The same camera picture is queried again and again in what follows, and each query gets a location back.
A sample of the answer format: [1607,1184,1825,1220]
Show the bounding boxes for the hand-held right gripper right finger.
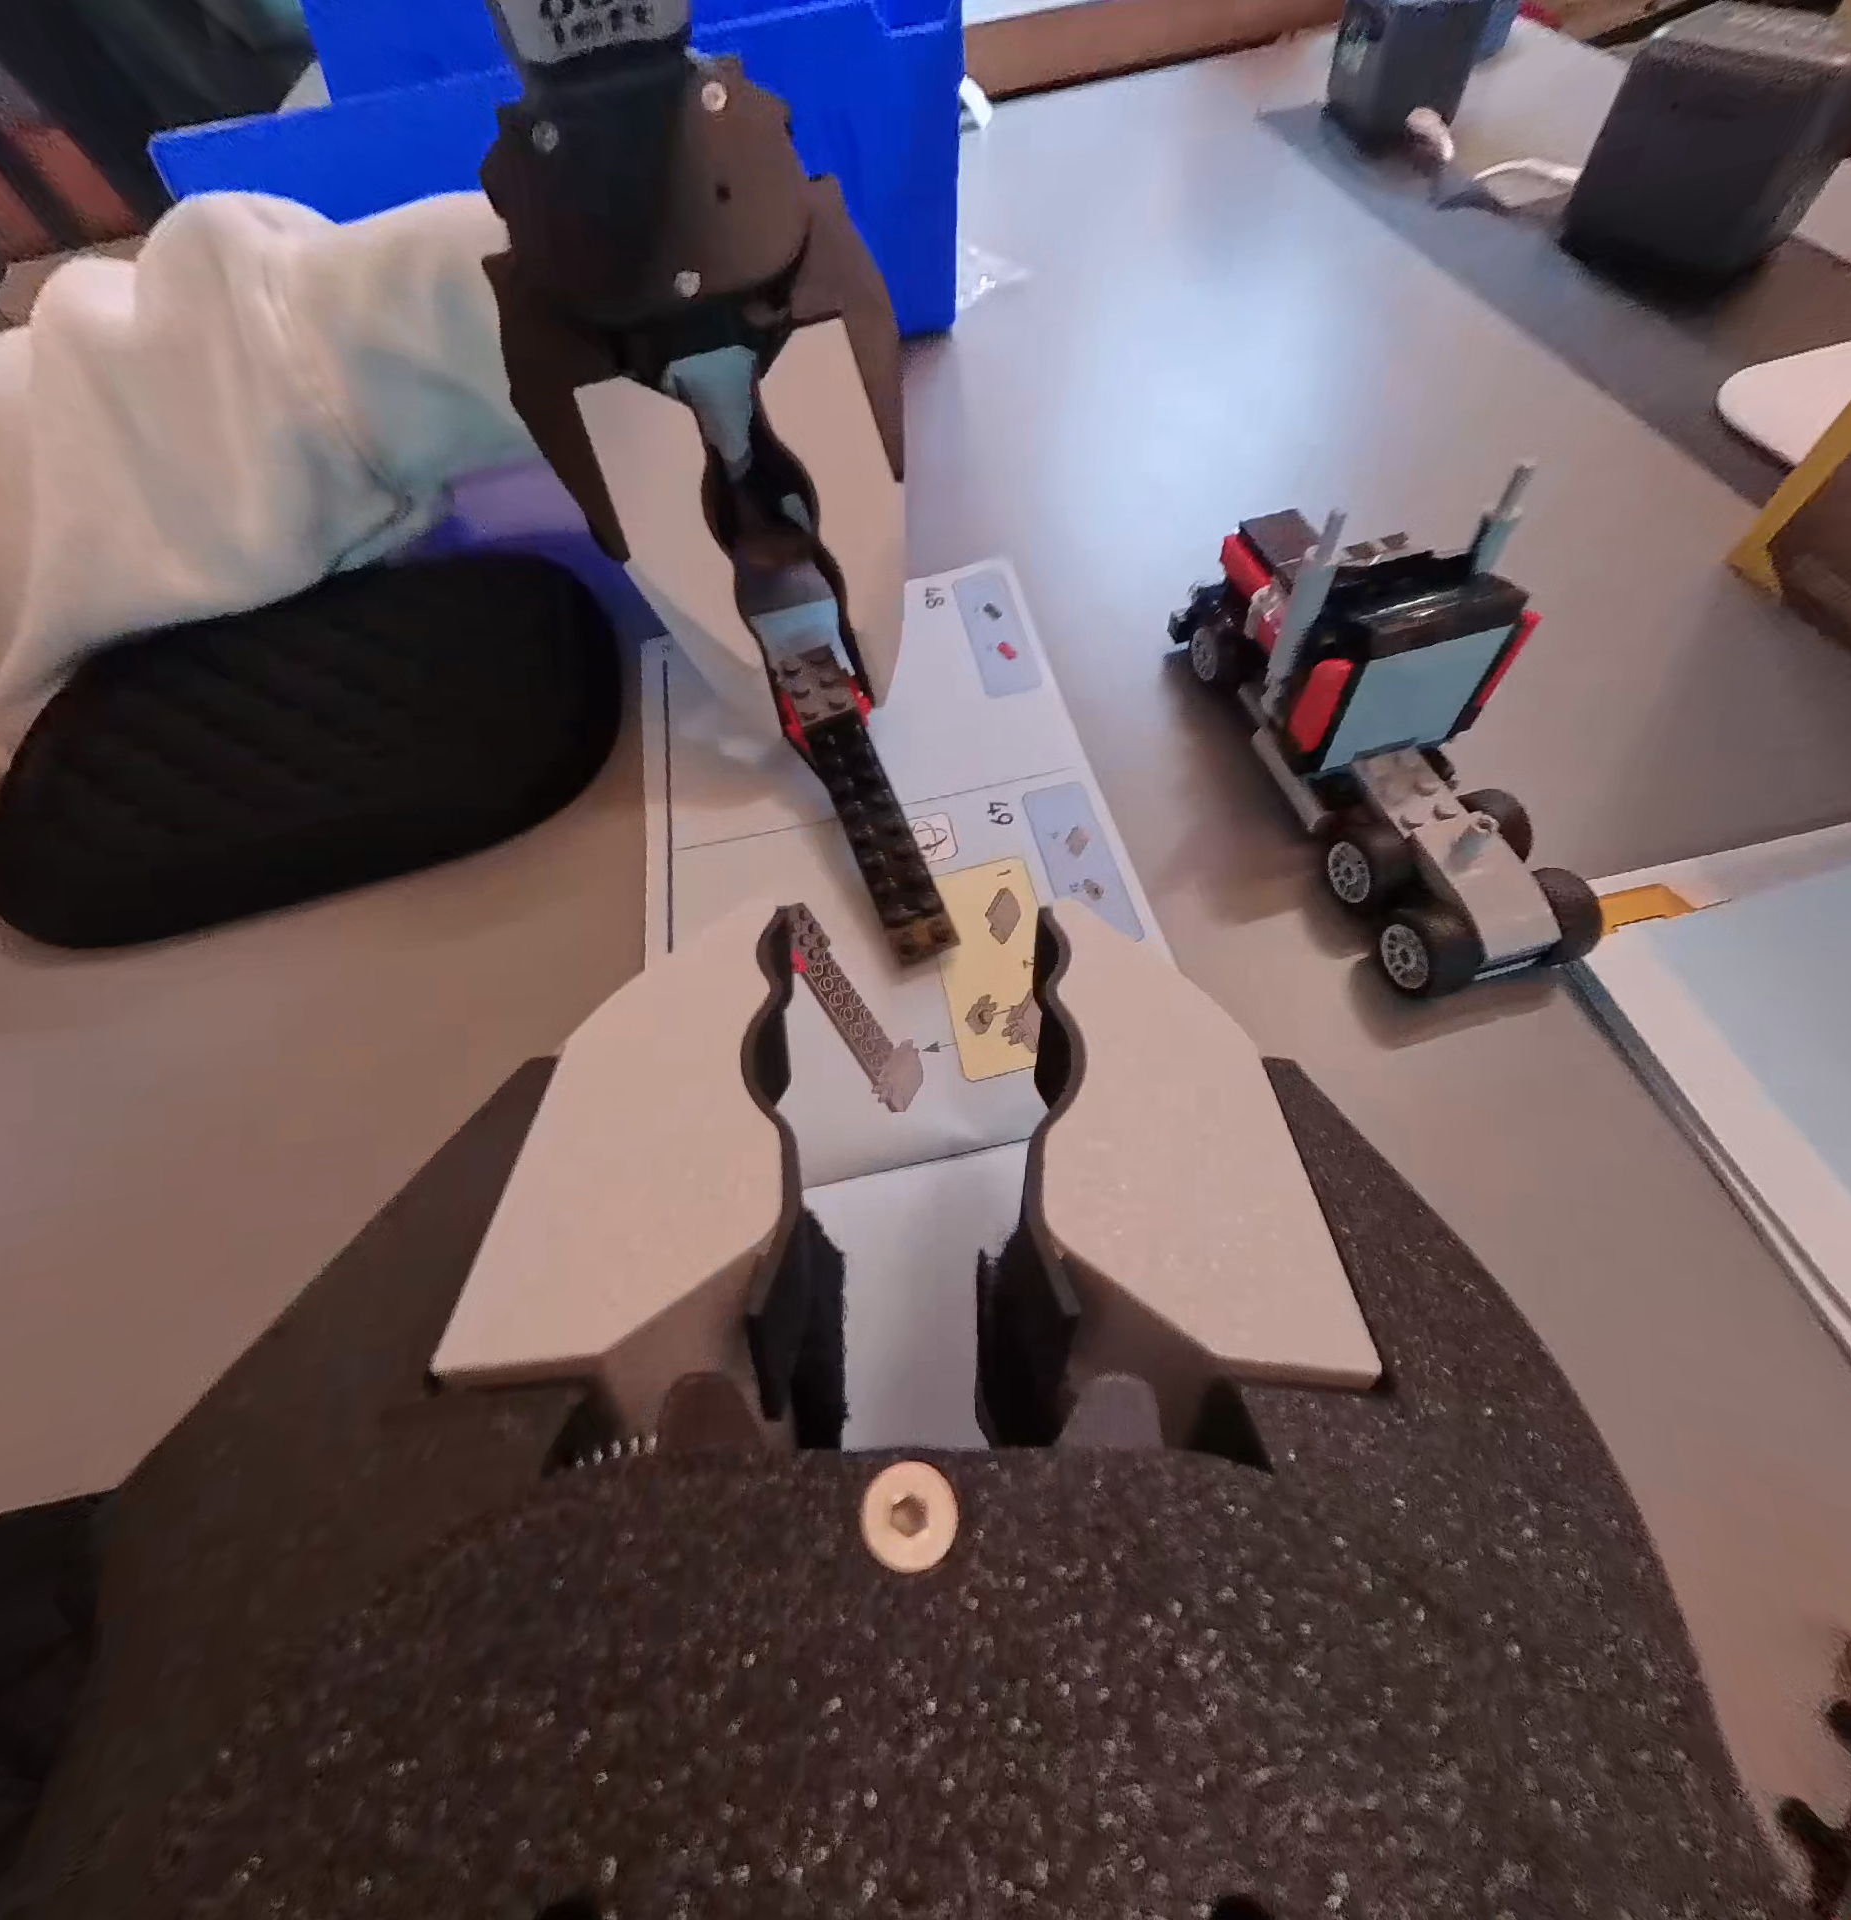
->
[977,910,1388,1448]

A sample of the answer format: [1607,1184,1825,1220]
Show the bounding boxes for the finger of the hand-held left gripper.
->
[758,314,912,713]
[574,380,803,764]

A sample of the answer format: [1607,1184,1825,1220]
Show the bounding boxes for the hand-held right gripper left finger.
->
[433,914,856,1448]

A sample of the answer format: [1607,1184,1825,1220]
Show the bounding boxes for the large blue plastic bin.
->
[145,0,972,347]

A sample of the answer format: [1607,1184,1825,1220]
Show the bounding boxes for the long black lego plate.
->
[769,636,967,971]

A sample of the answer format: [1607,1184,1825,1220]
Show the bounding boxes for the grey red lego assembly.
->
[1775,1618,1851,1895]

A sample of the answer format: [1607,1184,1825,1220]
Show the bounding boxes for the person's left forearm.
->
[0,193,543,782]

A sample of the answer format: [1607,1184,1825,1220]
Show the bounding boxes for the open lego instruction booklet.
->
[641,559,1187,1448]

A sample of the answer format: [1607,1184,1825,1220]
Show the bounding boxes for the black red lego truck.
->
[1164,464,1607,1001]

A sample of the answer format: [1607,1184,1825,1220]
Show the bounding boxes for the lego set box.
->
[1727,405,1851,673]

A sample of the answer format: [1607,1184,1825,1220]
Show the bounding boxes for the clear plastic bag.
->
[957,78,1036,309]

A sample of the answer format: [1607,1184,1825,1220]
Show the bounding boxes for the black quilted wrist pad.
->
[0,1499,114,1920]
[0,552,625,950]

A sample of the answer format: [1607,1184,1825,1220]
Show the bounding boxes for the yellow mark instruction booklet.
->
[1568,883,1851,1417]

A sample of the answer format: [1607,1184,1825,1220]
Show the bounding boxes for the car cover instruction booklet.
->
[1593,819,1851,1396]

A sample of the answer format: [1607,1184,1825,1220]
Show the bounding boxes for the small blue black device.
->
[1320,0,1520,151]

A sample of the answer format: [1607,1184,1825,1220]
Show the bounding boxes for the grey desk mat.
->
[1259,16,1851,503]

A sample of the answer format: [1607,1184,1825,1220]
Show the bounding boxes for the dark grey speaker box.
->
[1555,0,1851,288]

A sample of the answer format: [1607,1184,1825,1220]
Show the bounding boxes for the white round object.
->
[1716,334,1851,471]

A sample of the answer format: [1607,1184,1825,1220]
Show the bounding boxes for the white cable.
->
[1404,107,1593,215]

